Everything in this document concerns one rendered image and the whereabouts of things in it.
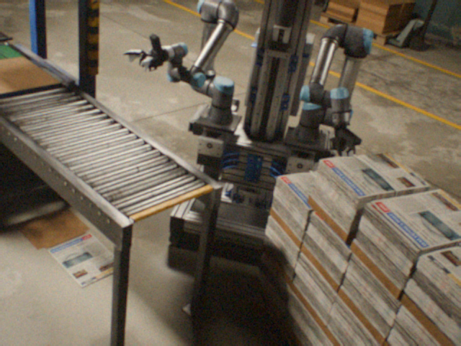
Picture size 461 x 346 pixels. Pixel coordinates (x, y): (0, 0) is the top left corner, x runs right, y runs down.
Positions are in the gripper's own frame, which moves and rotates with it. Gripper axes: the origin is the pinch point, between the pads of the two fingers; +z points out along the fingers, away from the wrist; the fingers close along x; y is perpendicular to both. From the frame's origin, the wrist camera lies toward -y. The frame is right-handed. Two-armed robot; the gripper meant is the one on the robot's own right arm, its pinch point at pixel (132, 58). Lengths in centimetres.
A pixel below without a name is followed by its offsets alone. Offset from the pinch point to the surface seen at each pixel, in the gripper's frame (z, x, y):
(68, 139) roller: 21, 14, 46
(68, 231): 3, 27, 128
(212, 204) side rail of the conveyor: 0, -62, 44
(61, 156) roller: 33, 3, 45
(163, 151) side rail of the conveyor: -7.1, -22.8, 40.9
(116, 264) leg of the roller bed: 49, -54, 57
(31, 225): 16, 45, 130
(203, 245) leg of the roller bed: 0, -63, 70
